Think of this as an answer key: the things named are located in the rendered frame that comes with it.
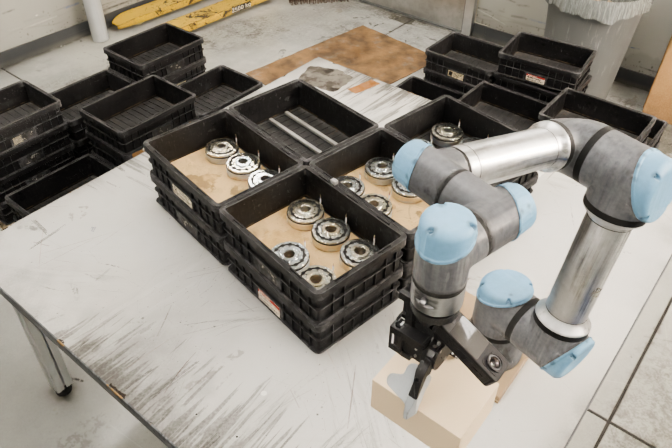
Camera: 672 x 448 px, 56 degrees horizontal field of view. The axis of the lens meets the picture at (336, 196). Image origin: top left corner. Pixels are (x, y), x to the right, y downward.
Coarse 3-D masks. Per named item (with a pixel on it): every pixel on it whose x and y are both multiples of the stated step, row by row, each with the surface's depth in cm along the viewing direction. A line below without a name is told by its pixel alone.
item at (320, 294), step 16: (288, 176) 173; (320, 176) 173; (256, 192) 167; (224, 208) 162; (368, 208) 162; (240, 224) 157; (384, 224) 158; (256, 240) 153; (400, 240) 153; (272, 256) 148; (384, 256) 151; (288, 272) 145; (352, 272) 145; (304, 288) 142; (320, 288) 141; (336, 288) 143
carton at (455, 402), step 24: (408, 360) 102; (456, 360) 103; (384, 384) 99; (432, 384) 99; (456, 384) 99; (480, 384) 99; (384, 408) 102; (432, 408) 96; (456, 408) 96; (480, 408) 96; (408, 432) 101; (432, 432) 96; (456, 432) 93
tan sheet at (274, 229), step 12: (276, 216) 175; (324, 216) 175; (252, 228) 171; (264, 228) 171; (276, 228) 171; (288, 228) 171; (264, 240) 167; (276, 240) 167; (288, 240) 167; (300, 240) 167; (312, 252) 164; (324, 252) 164; (336, 252) 164; (312, 264) 160; (324, 264) 161; (336, 264) 161; (336, 276) 157
